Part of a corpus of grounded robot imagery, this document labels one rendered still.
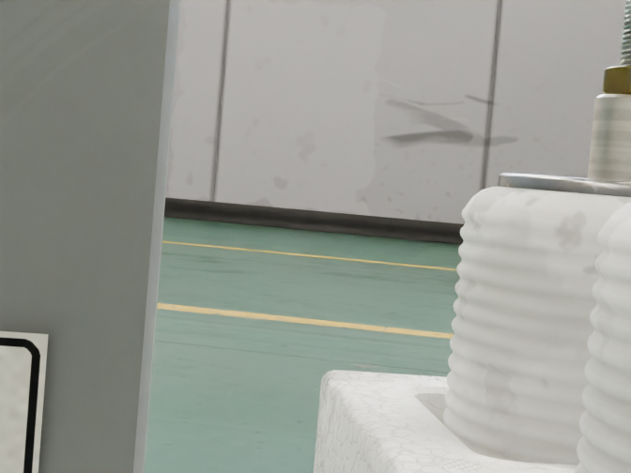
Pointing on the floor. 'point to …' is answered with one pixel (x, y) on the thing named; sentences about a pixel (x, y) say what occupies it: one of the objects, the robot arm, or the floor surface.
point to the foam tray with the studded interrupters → (396, 429)
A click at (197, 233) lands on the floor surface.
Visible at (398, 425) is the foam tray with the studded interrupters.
